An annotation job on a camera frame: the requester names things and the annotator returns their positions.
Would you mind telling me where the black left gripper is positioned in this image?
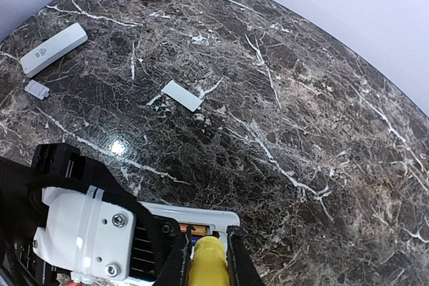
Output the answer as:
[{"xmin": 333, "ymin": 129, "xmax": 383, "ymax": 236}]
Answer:
[{"xmin": 30, "ymin": 143, "xmax": 180, "ymax": 266}]

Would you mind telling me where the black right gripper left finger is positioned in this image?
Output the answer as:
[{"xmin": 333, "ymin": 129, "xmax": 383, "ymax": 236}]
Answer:
[{"xmin": 154, "ymin": 225, "xmax": 194, "ymax": 286}]

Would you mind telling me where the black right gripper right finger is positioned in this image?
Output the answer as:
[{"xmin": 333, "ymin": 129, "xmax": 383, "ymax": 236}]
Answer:
[{"xmin": 227, "ymin": 226, "xmax": 264, "ymax": 286}]

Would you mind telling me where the yellow handled screwdriver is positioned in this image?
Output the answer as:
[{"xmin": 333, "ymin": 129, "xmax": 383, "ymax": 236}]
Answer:
[{"xmin": 188, "ymin": 236, "xmax": 230, "ymax": 286}]

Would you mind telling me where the white remote with barcode label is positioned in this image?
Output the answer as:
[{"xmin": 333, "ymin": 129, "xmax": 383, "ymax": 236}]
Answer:
[{"xmin": 139, "ymin": 201, "xmax": 241, "ymax": 282}]

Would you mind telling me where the grey battery cover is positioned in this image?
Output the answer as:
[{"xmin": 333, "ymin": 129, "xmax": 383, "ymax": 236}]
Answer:
[{"xmin": 162, "ymin": 80, "xmax": 202, "ymax": 112}]

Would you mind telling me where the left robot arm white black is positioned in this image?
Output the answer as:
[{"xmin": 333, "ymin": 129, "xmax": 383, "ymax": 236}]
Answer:
[{"xmin": 1, "ymin": 143, "xmax": 180, "ymax": 285}]

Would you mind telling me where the plain white slim remote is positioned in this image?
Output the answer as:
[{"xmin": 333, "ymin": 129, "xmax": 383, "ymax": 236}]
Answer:
[{"xmin": 20, "ymin": 23, "xmax": 88, "ymax": 78}]

